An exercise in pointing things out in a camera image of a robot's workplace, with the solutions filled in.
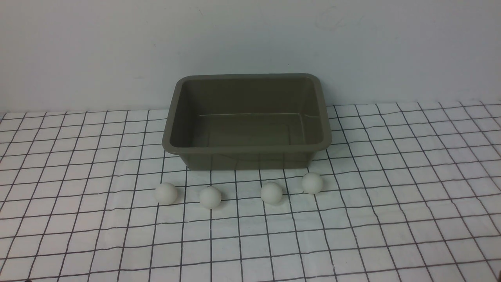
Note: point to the olive green plastic bin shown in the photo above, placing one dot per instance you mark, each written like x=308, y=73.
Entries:
x=247, y=121

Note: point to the white checkered tablecloth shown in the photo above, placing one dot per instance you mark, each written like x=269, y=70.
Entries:
x=411, y=194

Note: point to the white ping-pong ball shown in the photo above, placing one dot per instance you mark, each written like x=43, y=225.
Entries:
x=210, y=197
x=312, y=183
x=271, y=193
x=166, y=194

